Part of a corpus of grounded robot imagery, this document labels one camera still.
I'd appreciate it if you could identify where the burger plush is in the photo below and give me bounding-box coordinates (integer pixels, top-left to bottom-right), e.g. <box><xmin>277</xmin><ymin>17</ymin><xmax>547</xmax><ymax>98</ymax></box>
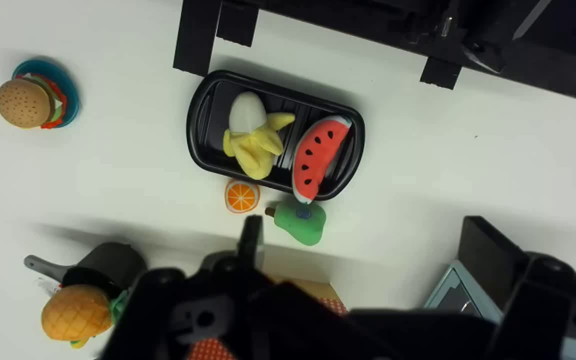
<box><xmin>0</xmin><ymin>77</ymin><xmax>56</xmax><ymax>130</ymax></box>

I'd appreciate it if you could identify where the green pear plush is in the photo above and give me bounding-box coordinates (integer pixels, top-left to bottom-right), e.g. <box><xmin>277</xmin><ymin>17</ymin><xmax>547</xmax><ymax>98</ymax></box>
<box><xmin>264</xmin><ymin>199</ymin><xmax>329</xmax><ymax>248</ymax></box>

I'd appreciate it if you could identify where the small blue plate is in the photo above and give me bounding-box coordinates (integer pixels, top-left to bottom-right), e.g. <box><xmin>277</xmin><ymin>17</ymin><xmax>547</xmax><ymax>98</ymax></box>
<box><xmin>11</xmin><ymin>56</ymin><xmax>83</xmax><ymax>130</ymax></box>

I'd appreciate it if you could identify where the pineapple plush toy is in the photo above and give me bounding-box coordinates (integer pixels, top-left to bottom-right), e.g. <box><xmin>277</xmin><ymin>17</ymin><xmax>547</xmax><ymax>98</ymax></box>
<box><xmin>41</xmin><ymin>284</ymin><xmax>134</xmax><ymax>351</ymax></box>

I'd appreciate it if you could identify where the light blue toaster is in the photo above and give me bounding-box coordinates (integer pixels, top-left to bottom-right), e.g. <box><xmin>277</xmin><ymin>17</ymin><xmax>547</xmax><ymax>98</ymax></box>
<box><xmin>425</xmin><ymin>259</ymin><xmax>504</xmax><ymax>317</ymax></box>

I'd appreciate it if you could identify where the small black pot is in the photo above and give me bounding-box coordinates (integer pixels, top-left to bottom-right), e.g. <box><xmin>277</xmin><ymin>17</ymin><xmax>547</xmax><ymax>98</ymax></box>
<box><xmin>23</xmin><ymin>240</ymin><xmax>148</xmax><ymax>302</ymax></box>

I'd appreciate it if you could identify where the white egg plush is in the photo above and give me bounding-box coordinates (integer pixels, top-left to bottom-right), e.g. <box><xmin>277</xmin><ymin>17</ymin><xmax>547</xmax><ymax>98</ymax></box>
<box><xmin>227</xmin><ymin>91</ymin><xmax>269</xmax><ymax>136</ymax></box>

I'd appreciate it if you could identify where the yellow banana plush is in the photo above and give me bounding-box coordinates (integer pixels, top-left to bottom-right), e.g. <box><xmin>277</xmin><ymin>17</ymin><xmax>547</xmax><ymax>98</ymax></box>
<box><xmin>220</xmin><ymin>110</ymin><xmax>299</xmax><ymax>182</ymax></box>

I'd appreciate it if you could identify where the black metal frame stand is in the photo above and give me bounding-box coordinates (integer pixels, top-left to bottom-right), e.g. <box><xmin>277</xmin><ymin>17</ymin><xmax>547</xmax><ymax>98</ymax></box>
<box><xmin>172</xmin><ymin>0</ymin><xmax>576</xmax><ymax>109</ymax></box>

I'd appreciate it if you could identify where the orange slice plush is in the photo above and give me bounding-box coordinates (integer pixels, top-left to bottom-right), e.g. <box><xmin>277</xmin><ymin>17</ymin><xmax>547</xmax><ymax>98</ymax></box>
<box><xmin>225</xmin><ymin>179</ymin><xmax>263</xmax><ymax>217</ymax></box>

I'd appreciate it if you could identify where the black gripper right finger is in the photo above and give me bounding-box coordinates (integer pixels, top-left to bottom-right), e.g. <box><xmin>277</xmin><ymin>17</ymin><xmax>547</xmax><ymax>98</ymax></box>
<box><xmin>457</xmin><ymin>214</ymin><xmax>531</xmax><ymax>317</ymax></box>

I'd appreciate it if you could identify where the watermelon slice plush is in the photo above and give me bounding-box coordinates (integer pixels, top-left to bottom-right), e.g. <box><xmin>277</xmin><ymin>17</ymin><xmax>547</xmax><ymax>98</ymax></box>
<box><xmin>291</xmin><ymin>115</ymin><xmax>355</xmax><ymax>204</ymax></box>

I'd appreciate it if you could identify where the black plastic tray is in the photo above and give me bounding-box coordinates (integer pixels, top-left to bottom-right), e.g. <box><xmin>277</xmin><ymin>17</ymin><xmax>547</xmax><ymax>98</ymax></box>
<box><xmin>185</xmin><ymin>68</ymin><xmax>368</xmax><ymax>204</ymax></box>

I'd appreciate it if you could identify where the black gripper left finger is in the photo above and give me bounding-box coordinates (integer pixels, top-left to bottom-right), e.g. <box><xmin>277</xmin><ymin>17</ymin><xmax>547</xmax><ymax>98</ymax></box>
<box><xmin>236</xmin><ymin>214</ymin><xmax>264</xmax><ymax>268</ymax></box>

